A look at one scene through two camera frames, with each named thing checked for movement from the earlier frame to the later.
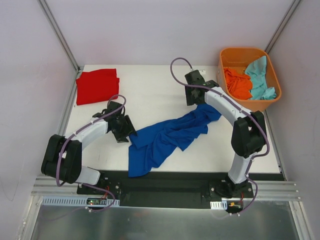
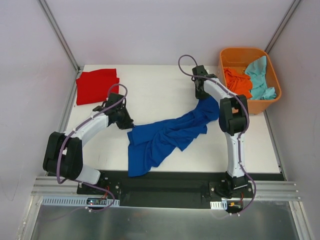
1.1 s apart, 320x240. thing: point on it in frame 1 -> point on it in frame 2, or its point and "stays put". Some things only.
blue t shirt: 152,144 stays put
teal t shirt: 256,70 stays put
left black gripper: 124,128 -> 124,120
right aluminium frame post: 282,26 stays put
